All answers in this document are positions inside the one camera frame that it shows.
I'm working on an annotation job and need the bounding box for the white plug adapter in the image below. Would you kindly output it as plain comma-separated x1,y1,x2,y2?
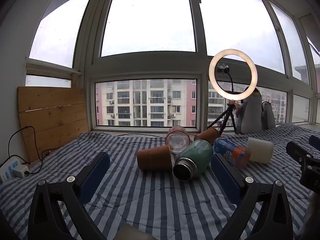
12,164,30,179

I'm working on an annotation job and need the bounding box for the striped blue white blanket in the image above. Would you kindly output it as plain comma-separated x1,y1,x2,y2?
0,123,320,240

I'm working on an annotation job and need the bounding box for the wooden board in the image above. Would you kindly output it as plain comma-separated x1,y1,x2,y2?
17,86,90,163

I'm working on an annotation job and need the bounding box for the clear pink plastic cup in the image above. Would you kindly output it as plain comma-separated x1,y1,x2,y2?
165,126,191,154

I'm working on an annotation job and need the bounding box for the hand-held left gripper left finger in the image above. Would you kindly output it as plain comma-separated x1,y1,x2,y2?
28,151,111,240

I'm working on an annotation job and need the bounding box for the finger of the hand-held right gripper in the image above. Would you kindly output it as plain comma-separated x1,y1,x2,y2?
286,141,314,166
308,135,320,152

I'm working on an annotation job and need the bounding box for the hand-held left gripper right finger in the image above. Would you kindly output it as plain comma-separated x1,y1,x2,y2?
211,153,293,240

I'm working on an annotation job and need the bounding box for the white power strip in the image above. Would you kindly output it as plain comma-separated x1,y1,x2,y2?
0,156,22,182

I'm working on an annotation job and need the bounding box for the white plastic cup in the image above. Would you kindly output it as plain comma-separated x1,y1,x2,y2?
247,137,274,165

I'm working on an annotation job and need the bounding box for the green steel thermos cup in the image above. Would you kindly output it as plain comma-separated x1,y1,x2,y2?
173,140,214,181

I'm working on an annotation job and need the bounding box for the black power cable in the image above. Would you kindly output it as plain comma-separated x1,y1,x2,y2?
0,126,54,175

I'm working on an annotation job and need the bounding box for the black gooseneck phone holder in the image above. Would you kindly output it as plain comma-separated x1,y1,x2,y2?
217,64,237,101

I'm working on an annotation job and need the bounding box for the brown paper cup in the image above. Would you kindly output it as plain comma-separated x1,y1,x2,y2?
137,145,174,173
194,127,221,144

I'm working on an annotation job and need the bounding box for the white ring light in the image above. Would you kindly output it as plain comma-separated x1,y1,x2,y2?
208,49,258,98

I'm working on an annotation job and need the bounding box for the blue orange printed cup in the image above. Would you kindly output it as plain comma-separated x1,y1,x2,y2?
213,137,251,170

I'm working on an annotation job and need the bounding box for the small grey penguin plush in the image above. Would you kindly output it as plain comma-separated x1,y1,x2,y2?
261,101,276,131

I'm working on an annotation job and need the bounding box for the large grey penguin plush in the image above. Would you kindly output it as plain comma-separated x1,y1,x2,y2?
234,86,263,134

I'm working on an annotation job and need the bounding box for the black tripod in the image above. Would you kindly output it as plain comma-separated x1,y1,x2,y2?
207,99,237,137

